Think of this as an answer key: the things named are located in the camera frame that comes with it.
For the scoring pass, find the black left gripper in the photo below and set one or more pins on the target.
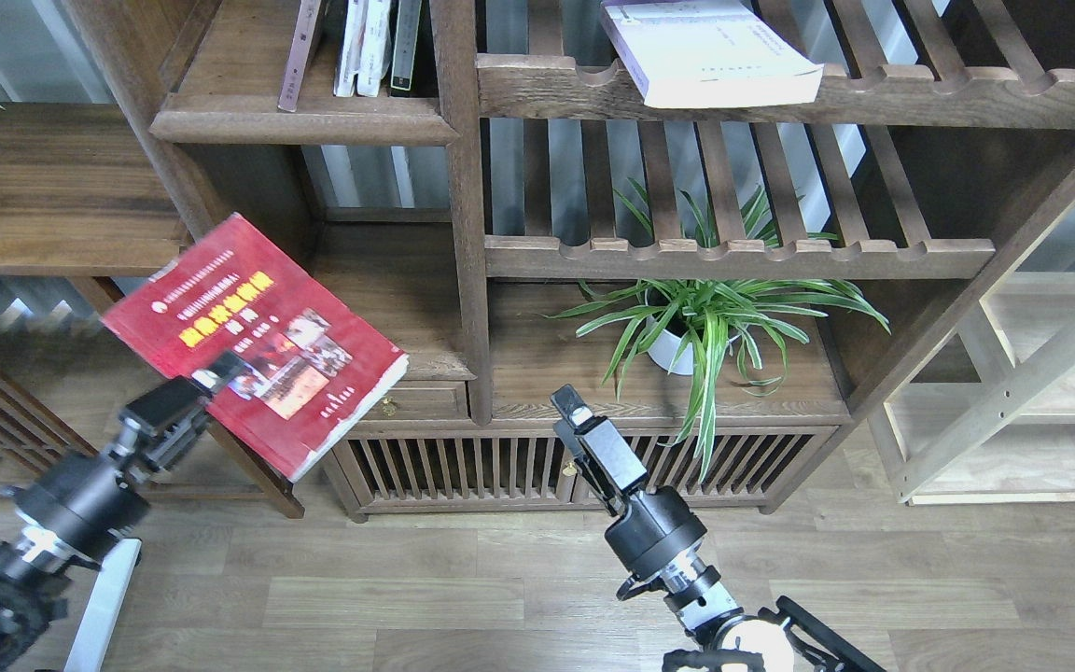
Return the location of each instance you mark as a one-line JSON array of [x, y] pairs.
[[80, 509]]

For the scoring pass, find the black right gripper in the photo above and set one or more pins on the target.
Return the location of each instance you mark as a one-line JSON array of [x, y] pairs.
[[651, 528]]

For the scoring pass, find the red book with photos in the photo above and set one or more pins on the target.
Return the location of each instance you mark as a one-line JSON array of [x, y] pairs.
[[312, 368]]

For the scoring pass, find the maroon book with white characters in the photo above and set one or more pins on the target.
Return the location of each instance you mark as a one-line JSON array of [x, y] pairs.
[[302, 46]]

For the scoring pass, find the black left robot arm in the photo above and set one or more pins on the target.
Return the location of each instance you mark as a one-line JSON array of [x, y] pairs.
[[31, 597]]

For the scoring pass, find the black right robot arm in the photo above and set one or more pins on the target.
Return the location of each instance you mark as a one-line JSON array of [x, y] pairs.
[[727, 638]]

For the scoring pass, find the light wooden shelf unit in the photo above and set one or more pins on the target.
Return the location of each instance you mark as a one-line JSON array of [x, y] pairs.
[[1007, 433]]

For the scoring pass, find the white plant pot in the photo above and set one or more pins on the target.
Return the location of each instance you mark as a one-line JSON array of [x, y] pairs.
[[670, 351]]

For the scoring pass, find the green spider plant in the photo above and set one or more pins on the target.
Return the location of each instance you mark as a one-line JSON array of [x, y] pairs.
[[713, 318]]

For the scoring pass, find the white metal base bar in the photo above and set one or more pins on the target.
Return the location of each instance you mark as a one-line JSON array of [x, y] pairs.
[[96, 629]]

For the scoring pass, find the dark wooden bookshelf cabinet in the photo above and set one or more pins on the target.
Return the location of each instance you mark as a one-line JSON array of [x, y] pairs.
[[939, 149]]

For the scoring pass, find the white upright book left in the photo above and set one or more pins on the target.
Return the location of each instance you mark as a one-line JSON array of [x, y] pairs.
[[354, 16]]

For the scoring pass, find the white upright book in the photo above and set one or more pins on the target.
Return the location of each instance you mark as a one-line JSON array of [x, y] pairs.
[[376, 43], [354, 16]]

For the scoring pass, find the white upright book middle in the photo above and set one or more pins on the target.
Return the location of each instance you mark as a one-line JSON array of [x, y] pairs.
[[376, 43]]

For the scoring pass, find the white book lying flat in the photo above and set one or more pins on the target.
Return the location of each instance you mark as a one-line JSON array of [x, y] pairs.
[[707, 55]]

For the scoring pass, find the dark green upright book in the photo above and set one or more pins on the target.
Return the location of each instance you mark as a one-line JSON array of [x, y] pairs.
[[405, 47]]

